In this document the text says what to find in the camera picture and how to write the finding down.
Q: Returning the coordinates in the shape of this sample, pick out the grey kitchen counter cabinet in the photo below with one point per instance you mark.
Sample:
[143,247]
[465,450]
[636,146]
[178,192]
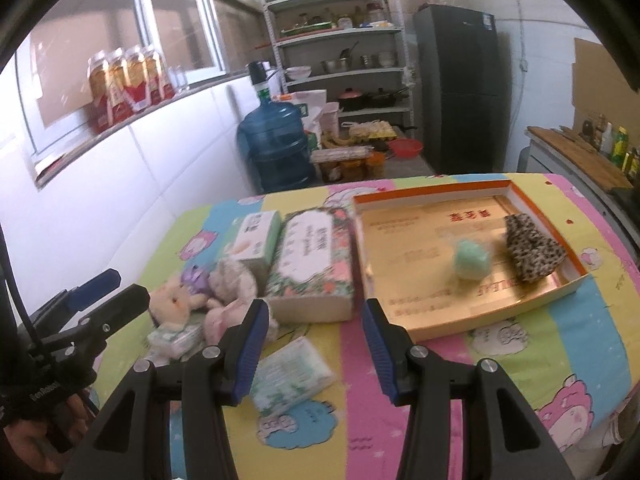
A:
[555,175]

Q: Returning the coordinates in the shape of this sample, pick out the grey metal shelf rack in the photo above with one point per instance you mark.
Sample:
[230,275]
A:
[340,42]

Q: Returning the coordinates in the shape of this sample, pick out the white floral scrunchie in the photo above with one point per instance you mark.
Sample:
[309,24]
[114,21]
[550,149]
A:
[232,285]

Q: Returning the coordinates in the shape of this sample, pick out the row of condiment bottles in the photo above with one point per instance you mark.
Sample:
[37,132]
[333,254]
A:
[617,142]

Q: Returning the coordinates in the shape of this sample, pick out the red plastic bowl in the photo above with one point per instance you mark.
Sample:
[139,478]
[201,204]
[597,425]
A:
[405,149]

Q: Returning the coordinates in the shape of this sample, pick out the blue water jug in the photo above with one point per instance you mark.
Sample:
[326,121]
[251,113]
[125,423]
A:
[275,145]

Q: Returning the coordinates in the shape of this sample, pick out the steel pots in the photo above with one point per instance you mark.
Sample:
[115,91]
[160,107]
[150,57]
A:
[336,65]

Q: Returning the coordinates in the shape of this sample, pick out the packed dried noodles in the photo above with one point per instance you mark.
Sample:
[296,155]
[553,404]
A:
[342,155]

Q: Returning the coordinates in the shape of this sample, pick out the brown cardboard wall sheet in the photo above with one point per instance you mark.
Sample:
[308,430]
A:
[600,80]

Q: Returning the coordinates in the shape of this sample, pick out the orange-rimmed cardboard box tray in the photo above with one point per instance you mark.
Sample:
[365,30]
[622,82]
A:
[415,270]

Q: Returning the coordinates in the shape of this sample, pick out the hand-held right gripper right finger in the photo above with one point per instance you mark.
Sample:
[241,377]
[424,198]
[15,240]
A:
[378,355]

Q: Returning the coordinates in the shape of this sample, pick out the white-framed window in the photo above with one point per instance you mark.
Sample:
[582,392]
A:
[125,15]

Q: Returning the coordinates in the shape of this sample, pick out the person's left hand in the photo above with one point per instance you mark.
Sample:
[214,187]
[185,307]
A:
[20,450]

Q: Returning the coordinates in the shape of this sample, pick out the white bowl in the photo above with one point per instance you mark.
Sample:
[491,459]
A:
[298,72]

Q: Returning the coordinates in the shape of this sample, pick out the egg tray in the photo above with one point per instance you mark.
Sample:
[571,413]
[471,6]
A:
[372,131]

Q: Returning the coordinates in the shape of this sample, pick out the white flour sack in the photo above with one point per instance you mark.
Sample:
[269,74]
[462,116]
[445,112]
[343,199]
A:
[307,107]

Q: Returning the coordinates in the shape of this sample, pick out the floral print tissue pack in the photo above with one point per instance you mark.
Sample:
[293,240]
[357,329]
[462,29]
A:
[310,260]

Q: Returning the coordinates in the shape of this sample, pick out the black water pump dispenser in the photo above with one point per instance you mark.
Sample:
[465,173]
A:
[257,75]

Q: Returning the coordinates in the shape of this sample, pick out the wooden cutting board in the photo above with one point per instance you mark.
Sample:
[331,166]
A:
[575,155]

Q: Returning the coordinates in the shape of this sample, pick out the green tray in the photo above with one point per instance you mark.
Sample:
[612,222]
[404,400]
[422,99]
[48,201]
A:
[306,28]

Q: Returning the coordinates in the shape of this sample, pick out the black pot with red lid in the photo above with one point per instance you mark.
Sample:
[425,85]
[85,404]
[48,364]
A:
[351,100]

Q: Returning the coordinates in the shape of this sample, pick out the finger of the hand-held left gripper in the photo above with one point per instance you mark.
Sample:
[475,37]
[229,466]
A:
[92,290]
[117,307]

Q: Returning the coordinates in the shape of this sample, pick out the dark refrigerator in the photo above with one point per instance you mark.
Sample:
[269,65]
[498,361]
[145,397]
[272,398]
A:
[457,90]

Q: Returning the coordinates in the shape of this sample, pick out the beige plush bear purple dress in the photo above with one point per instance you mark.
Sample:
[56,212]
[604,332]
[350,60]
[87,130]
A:
[172,300]

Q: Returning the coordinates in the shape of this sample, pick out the small pocket tissue packet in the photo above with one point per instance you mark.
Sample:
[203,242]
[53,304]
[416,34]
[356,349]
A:
[290,377]
[175,342]

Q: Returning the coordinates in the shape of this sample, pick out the black wok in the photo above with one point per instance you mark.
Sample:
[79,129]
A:
[385,97]

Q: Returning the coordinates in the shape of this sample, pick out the green and white tissue pack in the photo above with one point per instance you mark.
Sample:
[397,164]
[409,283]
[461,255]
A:
[255,237]

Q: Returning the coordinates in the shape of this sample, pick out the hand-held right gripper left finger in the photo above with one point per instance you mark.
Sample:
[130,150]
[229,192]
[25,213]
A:
[247,355]

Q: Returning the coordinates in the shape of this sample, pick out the clear crumpled plastic bag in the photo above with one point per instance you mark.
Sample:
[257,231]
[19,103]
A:
[471,259]

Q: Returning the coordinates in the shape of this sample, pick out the leopard print scrunchie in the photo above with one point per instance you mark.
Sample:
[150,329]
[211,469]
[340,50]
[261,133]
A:
[532,250]

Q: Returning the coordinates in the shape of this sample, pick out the shrink-wrapped drink bottle pack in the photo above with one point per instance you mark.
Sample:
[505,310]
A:
[127,82]

